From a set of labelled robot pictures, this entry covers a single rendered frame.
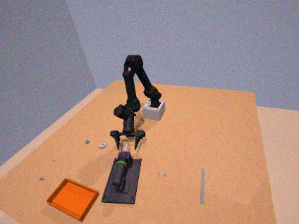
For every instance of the orange shallow tray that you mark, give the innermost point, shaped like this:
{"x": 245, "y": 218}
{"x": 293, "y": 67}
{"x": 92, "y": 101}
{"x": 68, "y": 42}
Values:
{"x": 73, "y": 198}

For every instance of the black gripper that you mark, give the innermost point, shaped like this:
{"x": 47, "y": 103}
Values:
{"x": 127, "y": 130}

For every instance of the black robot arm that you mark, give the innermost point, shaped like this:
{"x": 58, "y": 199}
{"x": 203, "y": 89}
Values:
{"x": 126, "y": 112}

